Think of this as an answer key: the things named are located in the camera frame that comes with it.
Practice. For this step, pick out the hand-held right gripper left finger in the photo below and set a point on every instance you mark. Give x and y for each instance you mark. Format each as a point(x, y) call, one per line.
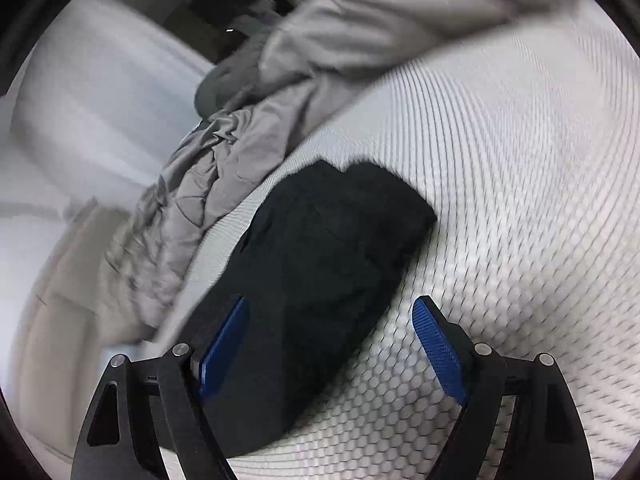
point(225, 345)

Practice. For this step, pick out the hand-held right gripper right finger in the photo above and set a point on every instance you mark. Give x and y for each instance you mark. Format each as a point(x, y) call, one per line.
point(440, 345)

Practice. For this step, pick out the dark grey cloth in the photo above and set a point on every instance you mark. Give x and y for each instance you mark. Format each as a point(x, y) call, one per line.
point(215, 90)

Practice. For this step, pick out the grey quilted blanket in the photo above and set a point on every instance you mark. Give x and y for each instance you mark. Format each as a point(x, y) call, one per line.
point(300, 85)

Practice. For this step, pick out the dark furniture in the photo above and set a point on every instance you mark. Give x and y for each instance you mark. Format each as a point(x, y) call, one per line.
point(210, 5)

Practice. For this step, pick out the black pants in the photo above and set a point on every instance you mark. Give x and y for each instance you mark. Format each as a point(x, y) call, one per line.
point(320, 260)

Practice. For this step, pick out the beige upholstered headboard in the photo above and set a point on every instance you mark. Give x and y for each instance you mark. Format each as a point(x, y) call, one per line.
point(65, 310)

